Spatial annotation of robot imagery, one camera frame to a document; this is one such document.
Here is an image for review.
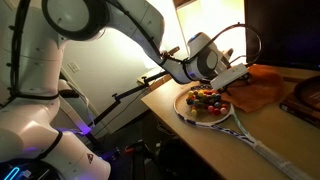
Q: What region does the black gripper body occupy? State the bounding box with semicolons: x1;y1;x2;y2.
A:
218;72;253;94

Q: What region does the orange terry towel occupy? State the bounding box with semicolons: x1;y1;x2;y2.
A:
219;63;284;114

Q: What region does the colourful felt ball garland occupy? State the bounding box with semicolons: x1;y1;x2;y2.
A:
185;87;231;118

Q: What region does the white blue tennis racket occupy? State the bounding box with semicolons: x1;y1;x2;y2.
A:
173;84;314;180

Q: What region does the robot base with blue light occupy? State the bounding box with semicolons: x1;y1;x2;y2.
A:
0;159;68;180

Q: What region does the black computer monitor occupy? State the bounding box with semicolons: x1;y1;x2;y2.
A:
244;0;320;71

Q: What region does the light wooden side board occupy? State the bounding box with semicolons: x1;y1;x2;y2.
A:
136;68;173;92

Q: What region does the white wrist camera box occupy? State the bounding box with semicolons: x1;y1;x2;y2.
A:
209;62;249;92

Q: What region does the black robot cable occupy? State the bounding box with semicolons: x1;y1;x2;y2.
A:
106;0;263;83

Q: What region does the black stereo camera bar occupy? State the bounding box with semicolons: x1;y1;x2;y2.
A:
161;45;181;58

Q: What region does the black articulated camera mount arm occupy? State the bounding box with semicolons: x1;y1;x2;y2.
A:
88;69;169;128

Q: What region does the white wall outlet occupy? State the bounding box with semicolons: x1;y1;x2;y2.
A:
67;61;81;74

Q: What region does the white stand post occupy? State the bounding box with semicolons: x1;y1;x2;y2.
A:
56;78;98;135

